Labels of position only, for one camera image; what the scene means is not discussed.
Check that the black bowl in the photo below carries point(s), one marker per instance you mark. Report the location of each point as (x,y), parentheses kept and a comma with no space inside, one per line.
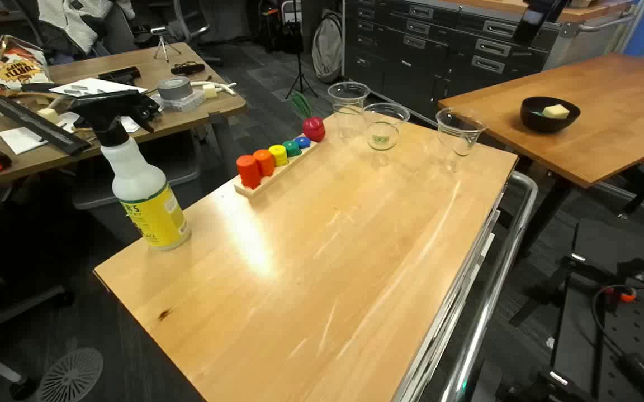
(535,119)

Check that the white round fan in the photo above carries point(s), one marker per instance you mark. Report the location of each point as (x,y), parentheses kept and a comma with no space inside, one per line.
(326,45)

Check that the light wooden table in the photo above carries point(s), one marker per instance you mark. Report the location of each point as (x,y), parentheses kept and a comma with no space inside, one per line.
(619,112)

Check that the yellow toy cylinder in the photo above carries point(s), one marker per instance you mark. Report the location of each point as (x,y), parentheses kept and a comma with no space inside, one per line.
(278,156)

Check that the orange toy cylinder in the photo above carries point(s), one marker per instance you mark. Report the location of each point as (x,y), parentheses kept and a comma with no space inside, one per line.
(264,161)

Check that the pale yellow food piece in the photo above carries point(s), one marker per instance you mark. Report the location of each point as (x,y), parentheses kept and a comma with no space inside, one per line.
(555,111)

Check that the red toy piece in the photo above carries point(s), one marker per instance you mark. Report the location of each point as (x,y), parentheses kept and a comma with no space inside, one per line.
(314,129)

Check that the white spray bottle yellow label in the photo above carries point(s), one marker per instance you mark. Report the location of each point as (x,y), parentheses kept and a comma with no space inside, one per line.
(146,203)

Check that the white paper sheet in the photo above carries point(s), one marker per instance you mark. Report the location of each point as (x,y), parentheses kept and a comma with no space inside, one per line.
(94,85)

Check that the small white card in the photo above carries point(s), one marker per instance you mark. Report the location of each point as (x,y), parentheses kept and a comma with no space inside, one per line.
(20,140)

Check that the slim black remote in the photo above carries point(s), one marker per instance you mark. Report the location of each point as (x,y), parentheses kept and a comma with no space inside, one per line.
(189,69)

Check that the grey tape roll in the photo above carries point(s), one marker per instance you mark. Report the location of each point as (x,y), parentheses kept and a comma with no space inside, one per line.
(173,90)

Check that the snack chip bag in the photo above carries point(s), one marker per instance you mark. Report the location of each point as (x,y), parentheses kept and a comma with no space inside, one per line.
(14,69)

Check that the black office chair base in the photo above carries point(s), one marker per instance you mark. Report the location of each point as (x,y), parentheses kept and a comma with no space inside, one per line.
(67,376)

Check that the green toy cylinder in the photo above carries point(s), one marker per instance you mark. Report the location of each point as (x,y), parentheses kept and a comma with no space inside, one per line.
(290,148)

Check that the clear plastic cup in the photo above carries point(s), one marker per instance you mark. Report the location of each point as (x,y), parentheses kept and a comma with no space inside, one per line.
(348,94)
(384,129)
(458,129)

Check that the row of coloured blocks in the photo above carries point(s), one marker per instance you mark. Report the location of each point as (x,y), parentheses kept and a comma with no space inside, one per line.
(278,175)

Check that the flat black pouch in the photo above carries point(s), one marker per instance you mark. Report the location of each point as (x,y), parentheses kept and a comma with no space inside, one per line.
(119,74)

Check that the long black bar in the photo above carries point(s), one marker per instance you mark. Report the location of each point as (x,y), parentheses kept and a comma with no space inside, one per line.
(34,127)

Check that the black perforated board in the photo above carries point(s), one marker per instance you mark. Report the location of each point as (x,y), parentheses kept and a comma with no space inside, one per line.
(635,349)

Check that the white jacket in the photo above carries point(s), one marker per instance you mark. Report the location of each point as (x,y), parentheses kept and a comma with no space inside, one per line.
(76,18)

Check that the red-orange toy cylinder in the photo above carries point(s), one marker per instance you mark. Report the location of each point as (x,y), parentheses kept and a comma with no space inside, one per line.
(249,171)

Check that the dark metal drawer cabinet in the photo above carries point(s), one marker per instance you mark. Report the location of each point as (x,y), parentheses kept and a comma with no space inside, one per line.
(411,45)

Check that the small metal tripod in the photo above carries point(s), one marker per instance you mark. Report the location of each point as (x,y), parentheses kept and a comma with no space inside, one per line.
(163,45)

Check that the brown office desk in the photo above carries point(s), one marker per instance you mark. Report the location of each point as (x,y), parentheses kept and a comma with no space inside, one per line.
(179,119)

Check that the blue toy cylinder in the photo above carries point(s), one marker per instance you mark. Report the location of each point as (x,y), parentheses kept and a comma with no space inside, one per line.
(302,142)

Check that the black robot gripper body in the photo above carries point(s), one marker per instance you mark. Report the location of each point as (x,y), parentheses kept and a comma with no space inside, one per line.
(539,16)

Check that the orange clamp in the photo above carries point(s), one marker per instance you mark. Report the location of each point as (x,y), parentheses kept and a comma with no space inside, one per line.
(622,296)

